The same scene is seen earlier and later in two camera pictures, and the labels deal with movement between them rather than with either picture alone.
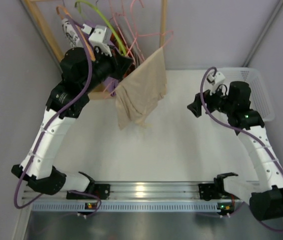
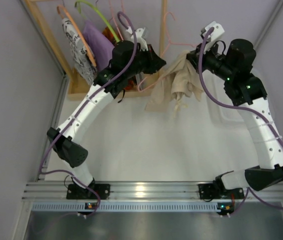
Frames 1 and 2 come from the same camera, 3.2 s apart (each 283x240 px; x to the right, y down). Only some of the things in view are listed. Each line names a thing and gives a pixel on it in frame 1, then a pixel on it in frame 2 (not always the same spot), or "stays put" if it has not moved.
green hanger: (101, 13) stays put
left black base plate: (102, 190) stays put
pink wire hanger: (142, 35) → (170, 41)
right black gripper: (204, 103) → (196, 57)
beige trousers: (137, 95) → (175, 86)
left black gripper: (118, 66) → (151, 59)
